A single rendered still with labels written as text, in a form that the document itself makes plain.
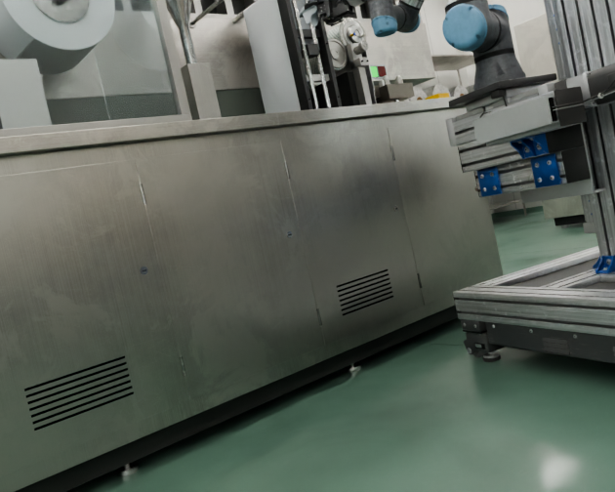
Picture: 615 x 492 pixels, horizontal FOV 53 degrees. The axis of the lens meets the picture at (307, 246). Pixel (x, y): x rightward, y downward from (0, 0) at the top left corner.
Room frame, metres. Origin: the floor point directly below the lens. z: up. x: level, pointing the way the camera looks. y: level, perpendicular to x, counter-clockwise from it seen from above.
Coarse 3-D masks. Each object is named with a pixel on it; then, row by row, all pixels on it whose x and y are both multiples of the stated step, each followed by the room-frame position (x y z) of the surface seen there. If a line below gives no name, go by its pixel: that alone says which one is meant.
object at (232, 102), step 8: (256, 88) 2.66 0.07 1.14; (224, 96) 2.56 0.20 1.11; (232, 96) 2.58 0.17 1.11; (240, 96) 2.61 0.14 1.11; (248, 96) 2.63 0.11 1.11; (256, 96) 2.65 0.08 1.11; (224, 104) 2.55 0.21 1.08; (232, 104) 2.58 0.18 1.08; (240, 104) 2.60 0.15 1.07; (248, 104) 2.62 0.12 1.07; (256, 104) 2.65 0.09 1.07; (224, 112) 2.55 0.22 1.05; (232, 112) 2.57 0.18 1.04; (240, 112) 2.59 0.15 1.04; (248, 112) 2.62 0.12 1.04; (256, 112) 2.64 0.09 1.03; (264, 112) 2.67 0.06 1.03
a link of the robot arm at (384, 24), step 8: (368, 0) 1.90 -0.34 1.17; (376, 0) 1.88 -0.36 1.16; (384, 0) 1.88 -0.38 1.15; (368, 8) 1.92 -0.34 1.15; (376, 8) 1.88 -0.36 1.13; (384, 8) 1.88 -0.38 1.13; (392, 8) 1.89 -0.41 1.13; (400, 8) 1.94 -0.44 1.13; (376, 16) 1.89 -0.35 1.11; (384, 16) 1.88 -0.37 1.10; (392, 16) 1.89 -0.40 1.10; (400, 16) 1.93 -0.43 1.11; (376, 24) 1.89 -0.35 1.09; (384, 24) 1.88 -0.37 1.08; (392, 24) 1.88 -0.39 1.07; (400, 24) 1.95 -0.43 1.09; (376, 32) 1.90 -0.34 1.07; (384, 32) 1.89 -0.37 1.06; (392, 32) 1.91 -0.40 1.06
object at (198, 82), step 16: (176, 0) 2.18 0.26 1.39; (176, 16) 2.20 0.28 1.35; (192, 48) 2.22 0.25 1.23; (192, 64) 2.18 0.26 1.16; (208, 64) 2.22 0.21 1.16; (192, 80) 2.17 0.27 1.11; (208, 80) 2.21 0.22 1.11; (192, 96) 2.17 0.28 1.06; (208, 96) 2.20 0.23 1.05; (192, 112) 2.19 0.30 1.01; (208, 112) 2.19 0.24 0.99
